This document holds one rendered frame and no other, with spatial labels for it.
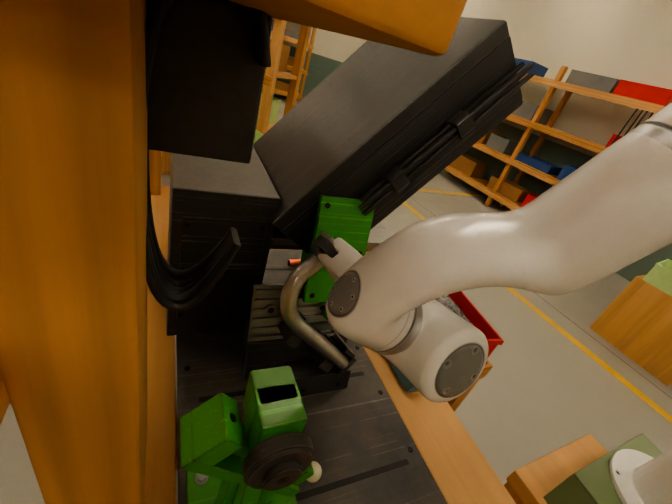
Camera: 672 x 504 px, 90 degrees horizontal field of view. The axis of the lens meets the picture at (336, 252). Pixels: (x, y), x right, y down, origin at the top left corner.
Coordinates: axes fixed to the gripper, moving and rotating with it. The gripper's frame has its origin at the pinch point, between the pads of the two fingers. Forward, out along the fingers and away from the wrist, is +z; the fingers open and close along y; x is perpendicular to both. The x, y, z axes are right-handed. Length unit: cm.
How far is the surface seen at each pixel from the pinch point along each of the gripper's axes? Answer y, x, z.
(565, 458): -72, -14, -22
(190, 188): 20.6, 10.0, 9.7
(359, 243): -5.3, -7.1, 4.2
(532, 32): -179, -554, 409
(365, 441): -30.2, 16.6, -10.8
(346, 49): -86, -485, 891
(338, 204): 4.1, -7.8, 4.2
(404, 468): -35.0, 14.0, -16.8
